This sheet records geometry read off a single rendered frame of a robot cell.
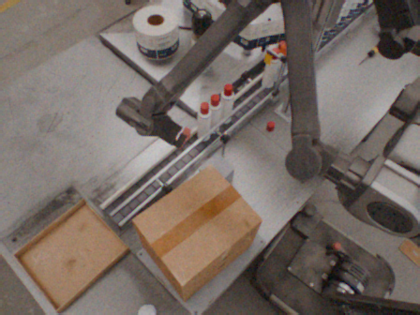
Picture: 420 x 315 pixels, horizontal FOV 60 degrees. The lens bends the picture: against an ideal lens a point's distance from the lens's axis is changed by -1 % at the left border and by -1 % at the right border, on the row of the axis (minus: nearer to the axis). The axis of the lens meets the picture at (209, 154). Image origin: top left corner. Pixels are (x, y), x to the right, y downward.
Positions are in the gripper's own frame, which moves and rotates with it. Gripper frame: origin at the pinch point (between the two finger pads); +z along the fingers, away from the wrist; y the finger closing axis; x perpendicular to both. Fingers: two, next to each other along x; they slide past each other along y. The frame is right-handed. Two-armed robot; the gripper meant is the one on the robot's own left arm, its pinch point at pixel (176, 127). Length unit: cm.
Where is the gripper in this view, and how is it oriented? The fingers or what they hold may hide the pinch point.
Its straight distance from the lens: 117.6
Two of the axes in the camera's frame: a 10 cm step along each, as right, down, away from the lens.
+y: -8.0, -5.3, 3.0
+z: 3.7, -0.3, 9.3
